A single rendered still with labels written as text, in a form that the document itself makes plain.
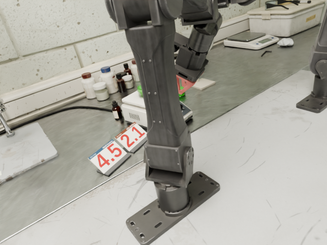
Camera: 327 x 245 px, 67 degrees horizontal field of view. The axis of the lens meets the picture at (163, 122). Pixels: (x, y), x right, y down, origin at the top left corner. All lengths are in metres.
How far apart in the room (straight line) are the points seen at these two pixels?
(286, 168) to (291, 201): 0.09
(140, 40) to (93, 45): 0.90
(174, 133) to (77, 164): 0.39
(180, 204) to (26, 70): 0.91
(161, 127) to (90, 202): 0.28
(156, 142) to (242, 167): 0.25
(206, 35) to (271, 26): 1.12
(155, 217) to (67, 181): 0.28
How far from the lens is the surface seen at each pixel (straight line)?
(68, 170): 0.73
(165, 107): 0.39
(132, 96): 0.83
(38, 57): 1.20
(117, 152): 0.69
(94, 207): 0.59
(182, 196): 0.48
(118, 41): 1.31
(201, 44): 0.62
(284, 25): 1.66
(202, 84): 1.04
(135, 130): 0.75
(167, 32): 0.36
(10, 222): 0.67
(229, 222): 0.50
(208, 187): 0.55
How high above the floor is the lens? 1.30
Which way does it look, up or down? 29 degrees down
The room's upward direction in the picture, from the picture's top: 11 degrees counter-clockwise
